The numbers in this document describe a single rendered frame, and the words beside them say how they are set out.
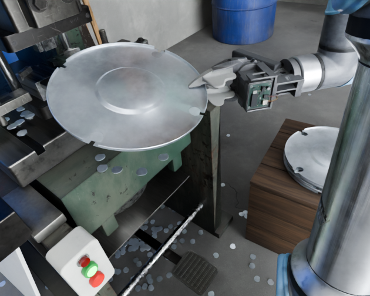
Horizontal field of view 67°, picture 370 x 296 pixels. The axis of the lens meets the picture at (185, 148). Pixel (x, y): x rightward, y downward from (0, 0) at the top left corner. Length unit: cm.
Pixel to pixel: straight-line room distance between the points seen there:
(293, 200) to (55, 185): 66
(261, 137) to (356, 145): 138
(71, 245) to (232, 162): 108
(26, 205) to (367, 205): 55
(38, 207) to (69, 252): 12
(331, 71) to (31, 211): 63
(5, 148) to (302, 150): 84
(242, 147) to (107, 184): 104
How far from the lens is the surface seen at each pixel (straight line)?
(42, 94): 71
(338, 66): 65
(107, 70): 59
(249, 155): 152
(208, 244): 120
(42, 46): 73
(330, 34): 63
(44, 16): 62
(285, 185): 94
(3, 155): 65
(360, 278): 36
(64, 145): 65
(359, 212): 31
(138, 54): 63
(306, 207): 93
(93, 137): 47
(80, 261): 53
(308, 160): 98
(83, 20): 71
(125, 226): 92
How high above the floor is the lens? 105
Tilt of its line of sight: 42 degrees down
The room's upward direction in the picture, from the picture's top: 7 degrees counter-clockwise
